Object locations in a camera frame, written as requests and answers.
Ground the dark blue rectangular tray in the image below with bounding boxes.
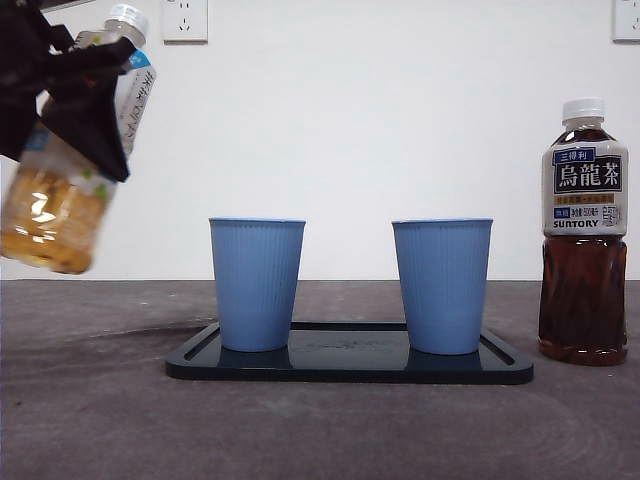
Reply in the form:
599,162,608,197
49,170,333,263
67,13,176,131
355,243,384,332
165,321,535,386

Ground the white wall socket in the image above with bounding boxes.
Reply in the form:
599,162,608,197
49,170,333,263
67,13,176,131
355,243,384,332
160,0,210,44
612,0,640,43

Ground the jasmine tea bottle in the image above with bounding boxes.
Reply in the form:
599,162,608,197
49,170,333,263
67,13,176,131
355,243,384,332
0,3,158,275

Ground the blue ribbed plastic cup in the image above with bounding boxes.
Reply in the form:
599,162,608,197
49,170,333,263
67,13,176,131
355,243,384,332
391,217,496,357
208,216,307,353

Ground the dark oolong tea bottle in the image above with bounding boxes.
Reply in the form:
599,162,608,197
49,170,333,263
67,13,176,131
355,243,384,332
537,97,630,367

